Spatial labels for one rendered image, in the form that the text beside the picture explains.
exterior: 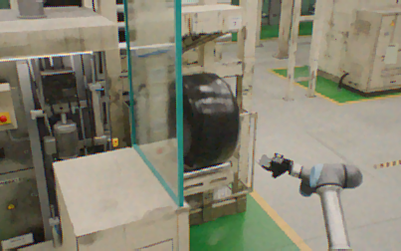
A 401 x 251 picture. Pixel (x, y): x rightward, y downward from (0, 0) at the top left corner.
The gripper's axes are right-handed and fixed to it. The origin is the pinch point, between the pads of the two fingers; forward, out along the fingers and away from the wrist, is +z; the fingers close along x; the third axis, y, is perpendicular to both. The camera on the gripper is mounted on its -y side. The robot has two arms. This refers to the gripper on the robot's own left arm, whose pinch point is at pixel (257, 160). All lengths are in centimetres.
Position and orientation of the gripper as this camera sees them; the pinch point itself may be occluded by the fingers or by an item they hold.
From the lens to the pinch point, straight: 241.2
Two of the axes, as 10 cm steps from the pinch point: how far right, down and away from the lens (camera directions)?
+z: -9.0, -2.7, 3.4
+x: -4.3, 6.3, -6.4
